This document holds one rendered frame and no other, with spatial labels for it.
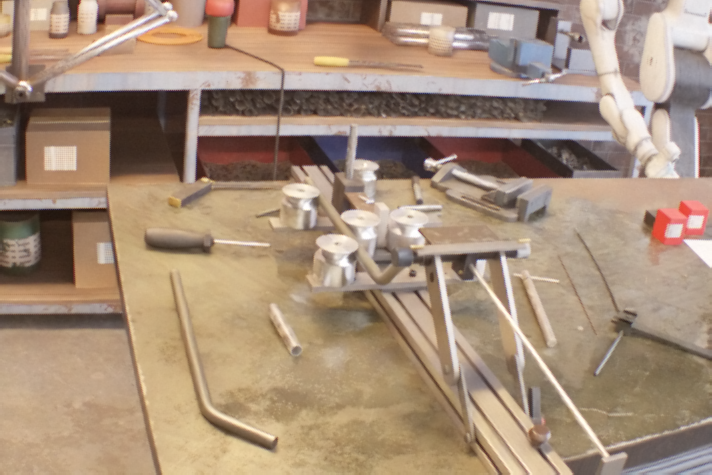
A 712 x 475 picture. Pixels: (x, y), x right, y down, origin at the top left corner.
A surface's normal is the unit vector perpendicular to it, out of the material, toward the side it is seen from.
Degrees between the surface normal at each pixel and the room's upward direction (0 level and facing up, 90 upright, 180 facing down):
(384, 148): 90
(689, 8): 100
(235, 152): 90
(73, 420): 0
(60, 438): 0
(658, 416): 0
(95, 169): 89
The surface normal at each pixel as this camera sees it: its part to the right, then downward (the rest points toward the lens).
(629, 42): 0.31, 0.39
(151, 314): 0.11, -0.92
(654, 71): -0.97, -0.03
